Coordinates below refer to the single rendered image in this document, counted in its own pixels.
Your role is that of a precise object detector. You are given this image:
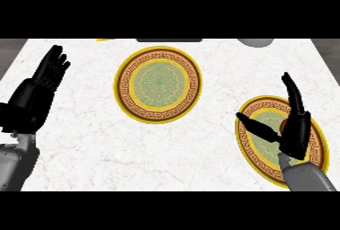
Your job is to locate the yellow-rimmed patterned plate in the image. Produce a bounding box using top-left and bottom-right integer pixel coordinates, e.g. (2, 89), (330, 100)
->
(113, 45), (203, 125)
(234, 94), (331, 189)

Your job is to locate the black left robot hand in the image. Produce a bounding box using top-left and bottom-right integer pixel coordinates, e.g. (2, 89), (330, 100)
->
(0, 44), (73, 135)

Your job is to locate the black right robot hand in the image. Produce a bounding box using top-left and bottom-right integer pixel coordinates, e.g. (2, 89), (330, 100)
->
(235, 71), (314, 161)

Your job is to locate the grey rounded object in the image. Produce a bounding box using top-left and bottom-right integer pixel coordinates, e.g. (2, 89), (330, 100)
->
(237, 38), (275, 49)

